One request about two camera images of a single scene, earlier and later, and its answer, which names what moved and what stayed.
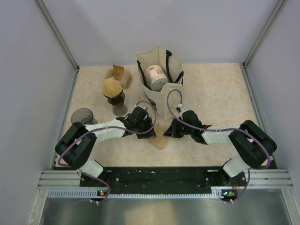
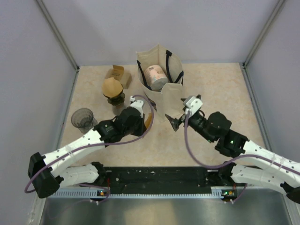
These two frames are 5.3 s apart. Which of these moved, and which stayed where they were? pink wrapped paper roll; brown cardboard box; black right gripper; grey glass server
Moved: black right gripper
Stayed: brown cardboard box; pink wrapped paper roll; grey glass server
